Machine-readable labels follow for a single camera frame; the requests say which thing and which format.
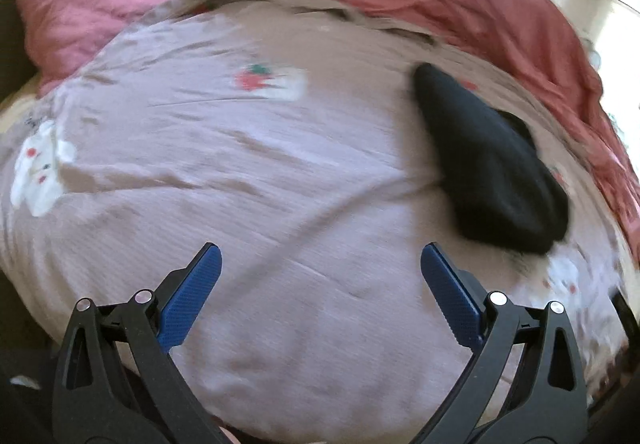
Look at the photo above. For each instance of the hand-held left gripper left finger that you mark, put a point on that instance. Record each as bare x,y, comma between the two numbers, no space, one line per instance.
192,296

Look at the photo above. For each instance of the mauve printed blanket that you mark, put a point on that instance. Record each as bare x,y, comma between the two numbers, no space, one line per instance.
250,173

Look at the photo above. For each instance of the red crumpled duvet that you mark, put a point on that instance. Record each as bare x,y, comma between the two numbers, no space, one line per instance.
475,8

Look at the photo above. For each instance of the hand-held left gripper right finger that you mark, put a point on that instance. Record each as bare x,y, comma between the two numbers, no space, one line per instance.
450,296

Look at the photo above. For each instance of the black sweater with orange cuffs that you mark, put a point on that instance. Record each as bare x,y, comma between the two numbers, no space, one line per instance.
490,173

